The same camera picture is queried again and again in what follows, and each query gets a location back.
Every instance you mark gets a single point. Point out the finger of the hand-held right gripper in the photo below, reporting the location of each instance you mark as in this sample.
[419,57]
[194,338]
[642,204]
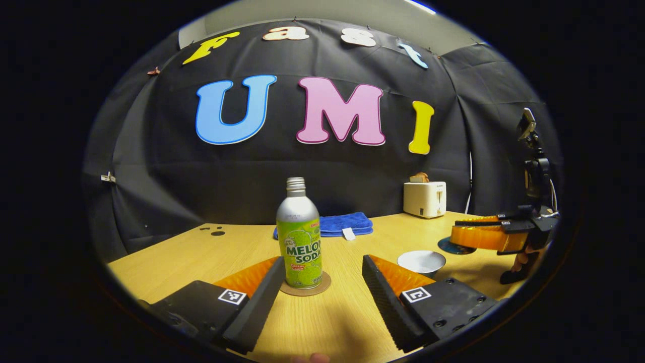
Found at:
[484,220]
[478,237]

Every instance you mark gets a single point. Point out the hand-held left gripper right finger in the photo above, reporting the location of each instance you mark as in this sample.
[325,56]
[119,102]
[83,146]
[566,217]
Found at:
[385,307]

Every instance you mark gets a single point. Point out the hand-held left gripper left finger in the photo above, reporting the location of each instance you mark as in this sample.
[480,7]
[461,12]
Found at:
[259,307]

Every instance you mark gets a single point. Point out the grey white teacup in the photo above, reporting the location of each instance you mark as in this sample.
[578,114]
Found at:
[421,261]

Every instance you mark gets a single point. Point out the round brown coaster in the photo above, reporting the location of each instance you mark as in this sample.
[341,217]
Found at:
[322,286]

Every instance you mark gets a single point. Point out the silver green water bottle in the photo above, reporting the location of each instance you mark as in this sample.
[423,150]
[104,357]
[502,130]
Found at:
[298,242]

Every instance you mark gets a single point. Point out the white toaster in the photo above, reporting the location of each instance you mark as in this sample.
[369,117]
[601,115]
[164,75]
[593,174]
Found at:
[423,199]

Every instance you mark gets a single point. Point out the bread slice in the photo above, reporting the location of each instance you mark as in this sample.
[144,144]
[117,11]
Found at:
[419,177]

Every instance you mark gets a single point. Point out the blue folded towel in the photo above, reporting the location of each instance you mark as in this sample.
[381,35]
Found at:
[342,222]

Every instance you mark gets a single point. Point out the black backdrop cloth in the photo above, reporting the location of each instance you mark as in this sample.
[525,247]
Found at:
[327,176]

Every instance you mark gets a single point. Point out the white clip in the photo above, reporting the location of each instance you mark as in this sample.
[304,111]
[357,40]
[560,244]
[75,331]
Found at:
[107,177]

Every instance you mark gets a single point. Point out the copper clip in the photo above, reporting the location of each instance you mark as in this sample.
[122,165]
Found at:
[153,71]

